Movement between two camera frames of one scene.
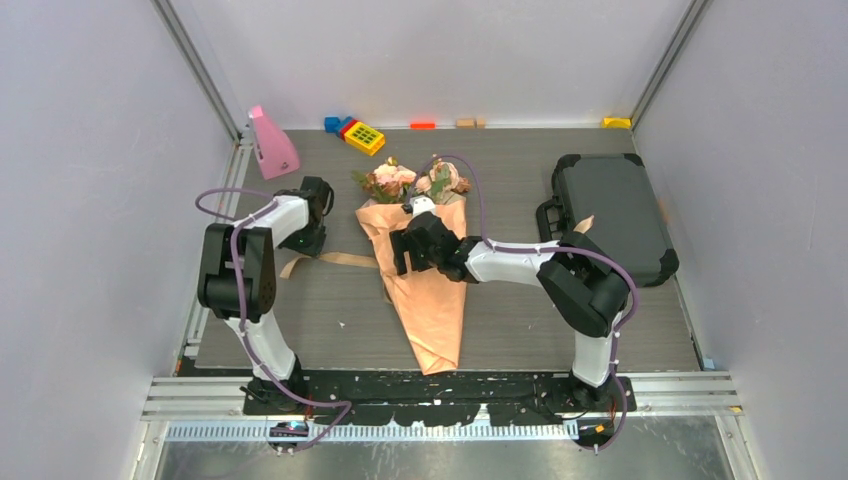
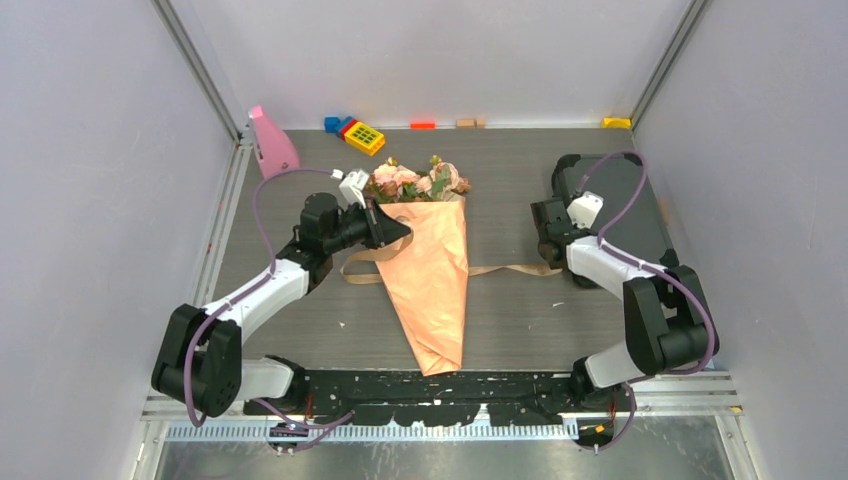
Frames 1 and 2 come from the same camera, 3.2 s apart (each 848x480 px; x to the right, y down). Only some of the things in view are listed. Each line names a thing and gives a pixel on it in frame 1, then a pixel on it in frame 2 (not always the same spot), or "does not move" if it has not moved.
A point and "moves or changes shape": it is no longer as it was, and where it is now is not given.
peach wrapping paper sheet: x=430 y=307 does not move
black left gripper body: x=306 y=239 to x=360 y=227
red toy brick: x=346 y=127 does not move
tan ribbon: x=352 y=260 moves or changes shape
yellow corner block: x=616 y=123 does not move
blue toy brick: x=334 y=124 does not move
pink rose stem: x=392 y=182 does not move
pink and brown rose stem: x=442 y=179 does not move
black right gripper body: x=421 y=259 to x=541 y=247
